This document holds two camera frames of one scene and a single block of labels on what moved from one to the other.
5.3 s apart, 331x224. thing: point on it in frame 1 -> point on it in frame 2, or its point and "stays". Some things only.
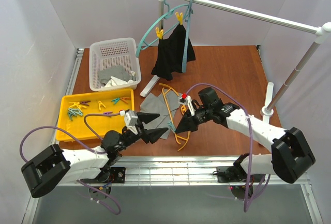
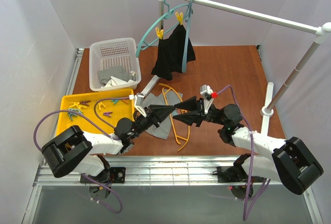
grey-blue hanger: x=190 y=12 stays
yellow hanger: x=183 y=111 stays
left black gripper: x=142 y=130 -> x=149 y=115
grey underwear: x=165 y=104 stays
